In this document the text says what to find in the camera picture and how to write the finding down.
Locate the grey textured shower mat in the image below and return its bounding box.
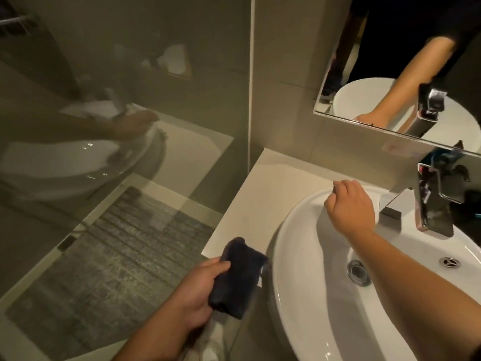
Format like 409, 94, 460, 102
5, 186, 215, 361

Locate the dark blue cloth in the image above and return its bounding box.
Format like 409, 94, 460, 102
208, 237, 269, 321

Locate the person's right forearm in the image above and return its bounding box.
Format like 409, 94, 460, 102
347, 228, 481, 361

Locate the chrome sink drain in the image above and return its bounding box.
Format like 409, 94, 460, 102
347, 259, 372, 287

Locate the white crumpled cloth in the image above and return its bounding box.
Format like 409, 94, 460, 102
187, 319, 230, 361

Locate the wire shower shelf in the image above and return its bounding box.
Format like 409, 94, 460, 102
0, 14, 40, 39

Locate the person's left hand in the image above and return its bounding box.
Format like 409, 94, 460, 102
165, 257, 231, 334

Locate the white oval wash basin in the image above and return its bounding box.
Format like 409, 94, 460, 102
271, 184, 481, 361

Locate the person's right hand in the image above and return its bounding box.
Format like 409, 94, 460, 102
324, 179, 377, 239

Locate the glass shower partition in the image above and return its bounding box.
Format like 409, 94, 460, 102
0, 0, 253, 361

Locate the person's left forearm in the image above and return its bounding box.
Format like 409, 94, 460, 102
112, 306, 188, 361

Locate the wall mirror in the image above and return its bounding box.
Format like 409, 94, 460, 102
313, 0, 481, 157

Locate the chrome basin faucet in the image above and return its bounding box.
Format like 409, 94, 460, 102
378, 141, 471, 238

